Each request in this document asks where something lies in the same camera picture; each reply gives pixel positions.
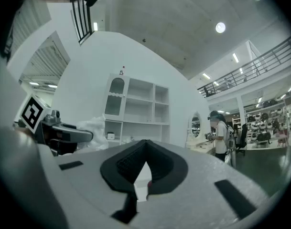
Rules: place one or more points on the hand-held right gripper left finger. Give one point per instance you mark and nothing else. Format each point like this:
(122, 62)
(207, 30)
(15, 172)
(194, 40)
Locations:
(114, 173)

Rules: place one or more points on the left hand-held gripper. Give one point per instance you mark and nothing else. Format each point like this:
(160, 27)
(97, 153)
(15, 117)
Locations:
(64, 133)

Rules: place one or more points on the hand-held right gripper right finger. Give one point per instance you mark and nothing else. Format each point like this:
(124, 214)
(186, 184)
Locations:
(171, 173)

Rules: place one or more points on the white plastic bag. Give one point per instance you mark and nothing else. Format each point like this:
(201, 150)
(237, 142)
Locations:
(97, 137)

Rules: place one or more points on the person's left forearm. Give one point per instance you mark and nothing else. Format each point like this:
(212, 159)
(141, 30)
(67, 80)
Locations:
(22, 129)

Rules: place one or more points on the white appliance with black top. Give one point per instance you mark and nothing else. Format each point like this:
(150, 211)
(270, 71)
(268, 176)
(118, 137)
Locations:
(110, 136)

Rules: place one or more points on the white vanity table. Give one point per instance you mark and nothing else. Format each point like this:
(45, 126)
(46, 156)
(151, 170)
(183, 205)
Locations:
(200, 149)

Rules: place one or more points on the oval vanity mirror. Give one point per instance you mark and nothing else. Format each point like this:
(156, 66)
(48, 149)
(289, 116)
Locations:
(196, 125)

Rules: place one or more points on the white shelf cabinet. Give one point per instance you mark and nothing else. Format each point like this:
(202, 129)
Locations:
(138, 96)

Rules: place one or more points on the black office chair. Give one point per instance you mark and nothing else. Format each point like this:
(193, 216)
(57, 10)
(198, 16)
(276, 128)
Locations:
(243, 137)

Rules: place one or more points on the small red-capped bottle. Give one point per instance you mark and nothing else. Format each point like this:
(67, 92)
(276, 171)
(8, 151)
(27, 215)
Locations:
(122, 71)

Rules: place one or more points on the black metal railing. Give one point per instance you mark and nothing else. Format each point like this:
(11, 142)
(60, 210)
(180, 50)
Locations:
(279, 48)
(84, 36)

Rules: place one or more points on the shelf of helmets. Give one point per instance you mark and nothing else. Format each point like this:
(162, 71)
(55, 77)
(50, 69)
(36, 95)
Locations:
(264, 130)

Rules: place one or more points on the pink chair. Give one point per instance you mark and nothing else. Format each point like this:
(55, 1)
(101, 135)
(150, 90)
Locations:
(282, 137)

